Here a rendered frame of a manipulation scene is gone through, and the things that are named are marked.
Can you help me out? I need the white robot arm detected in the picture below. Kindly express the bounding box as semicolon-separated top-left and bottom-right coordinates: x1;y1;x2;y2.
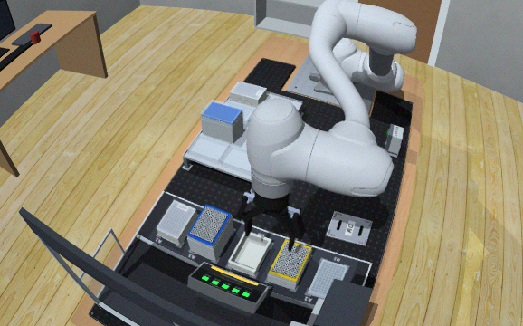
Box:
246;0;417;199

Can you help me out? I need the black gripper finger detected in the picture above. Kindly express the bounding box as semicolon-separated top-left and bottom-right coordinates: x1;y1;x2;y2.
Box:
236;190;265;237
271;206;306;251

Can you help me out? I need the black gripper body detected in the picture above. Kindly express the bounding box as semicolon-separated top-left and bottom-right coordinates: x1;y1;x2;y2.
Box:
253;192;290;217

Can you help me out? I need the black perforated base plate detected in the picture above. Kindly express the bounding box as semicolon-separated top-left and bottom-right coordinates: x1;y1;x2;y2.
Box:
89;58;413;326

